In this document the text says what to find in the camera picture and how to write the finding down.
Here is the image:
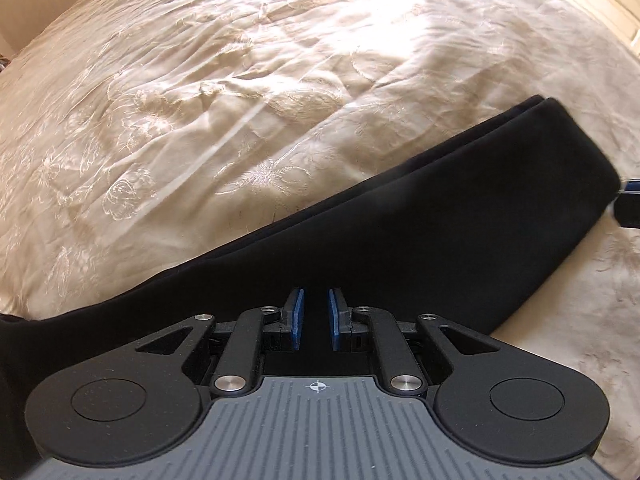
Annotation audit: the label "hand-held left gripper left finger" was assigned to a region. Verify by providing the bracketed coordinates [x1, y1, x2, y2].
[134, 286, 306, 395]

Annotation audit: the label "black pants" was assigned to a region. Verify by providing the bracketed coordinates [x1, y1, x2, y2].
[0, 95, 624, 463]

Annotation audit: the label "cream embroidered bedspread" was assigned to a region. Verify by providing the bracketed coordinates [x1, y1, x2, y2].
[0, 0, 640, 471]

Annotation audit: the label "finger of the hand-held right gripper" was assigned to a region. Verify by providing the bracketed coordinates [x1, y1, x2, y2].
[612, 177, 640, 229]

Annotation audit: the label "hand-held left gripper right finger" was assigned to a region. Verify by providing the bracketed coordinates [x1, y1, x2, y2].
[327, 286, 501, 395]

